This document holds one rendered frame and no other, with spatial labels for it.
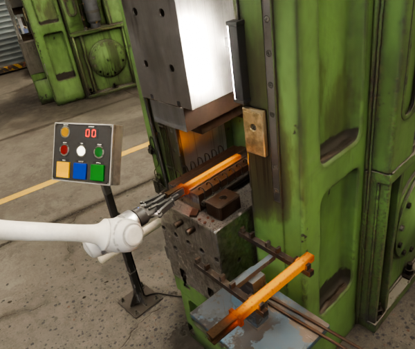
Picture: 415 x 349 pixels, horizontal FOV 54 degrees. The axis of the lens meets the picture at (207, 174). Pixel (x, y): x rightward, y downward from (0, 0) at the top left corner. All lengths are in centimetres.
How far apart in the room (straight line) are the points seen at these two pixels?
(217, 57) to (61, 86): 511
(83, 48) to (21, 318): 427
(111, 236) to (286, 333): 67
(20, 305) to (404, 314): 231
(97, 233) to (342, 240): 114
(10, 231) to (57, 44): 515
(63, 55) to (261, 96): 525
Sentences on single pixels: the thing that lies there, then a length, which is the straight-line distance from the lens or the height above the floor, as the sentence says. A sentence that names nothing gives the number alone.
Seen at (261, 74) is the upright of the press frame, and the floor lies 148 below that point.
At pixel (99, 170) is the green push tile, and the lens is 194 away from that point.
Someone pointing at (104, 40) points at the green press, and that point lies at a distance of 641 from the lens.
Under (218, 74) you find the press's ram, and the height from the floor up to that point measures 145.
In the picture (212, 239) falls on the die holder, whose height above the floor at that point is 87.
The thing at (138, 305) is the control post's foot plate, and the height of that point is 1.
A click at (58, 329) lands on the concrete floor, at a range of 274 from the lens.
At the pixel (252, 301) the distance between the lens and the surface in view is 123.
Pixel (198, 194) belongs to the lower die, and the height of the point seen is 99.
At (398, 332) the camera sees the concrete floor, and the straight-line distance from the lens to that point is 246.
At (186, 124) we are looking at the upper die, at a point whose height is 130.
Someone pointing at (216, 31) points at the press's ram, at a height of 159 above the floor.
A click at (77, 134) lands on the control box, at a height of 115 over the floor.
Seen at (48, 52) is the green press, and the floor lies 76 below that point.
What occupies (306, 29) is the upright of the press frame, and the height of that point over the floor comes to 161.
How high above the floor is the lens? 188
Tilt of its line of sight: 30 degrees down
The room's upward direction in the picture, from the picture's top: 9 degrees counter-clockwise
